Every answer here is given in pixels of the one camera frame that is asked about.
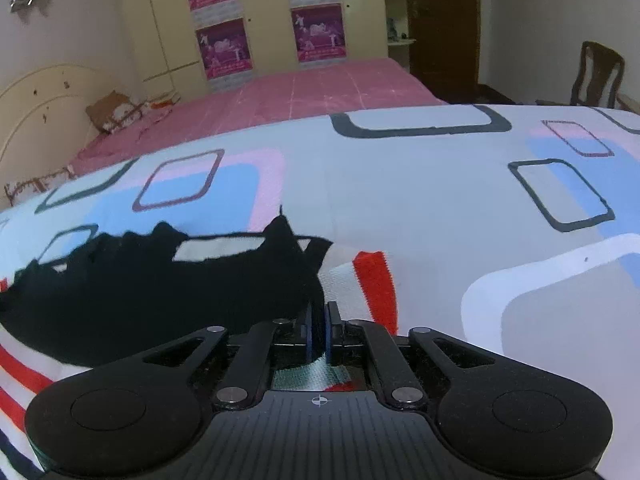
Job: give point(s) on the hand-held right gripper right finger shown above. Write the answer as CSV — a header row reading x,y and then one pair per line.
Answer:
x,y
330,335

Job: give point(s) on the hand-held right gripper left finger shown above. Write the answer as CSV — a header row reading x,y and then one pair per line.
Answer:
x,y
309,332

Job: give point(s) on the striped cartoon knit sweater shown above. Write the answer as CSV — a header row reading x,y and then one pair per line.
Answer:
x,y
150,290

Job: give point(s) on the printed bed sheet with rectangles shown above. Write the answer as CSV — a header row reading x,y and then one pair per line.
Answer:
x,y
425,200

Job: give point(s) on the pink bed sheet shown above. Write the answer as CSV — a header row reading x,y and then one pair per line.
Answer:
x,y
300,97

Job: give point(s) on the cream corner shelf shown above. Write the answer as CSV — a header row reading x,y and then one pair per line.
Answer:
x,y
397,52

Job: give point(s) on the brown patterned pillow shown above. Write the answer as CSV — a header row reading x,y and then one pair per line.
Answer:
x,y
114,110

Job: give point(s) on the floral patterned pillow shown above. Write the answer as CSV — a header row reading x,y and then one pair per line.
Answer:
x,y
35,185

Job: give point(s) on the cream wardrobe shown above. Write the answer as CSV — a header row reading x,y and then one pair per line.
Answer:
x,y
270,10

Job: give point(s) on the dark wooden door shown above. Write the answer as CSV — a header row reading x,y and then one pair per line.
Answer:
x,y
442,25

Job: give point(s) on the cream curved headboard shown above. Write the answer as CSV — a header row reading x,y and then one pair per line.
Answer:
x,y
45,105

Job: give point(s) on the dark wooden chair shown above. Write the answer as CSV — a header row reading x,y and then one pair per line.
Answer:
x,y
597,77

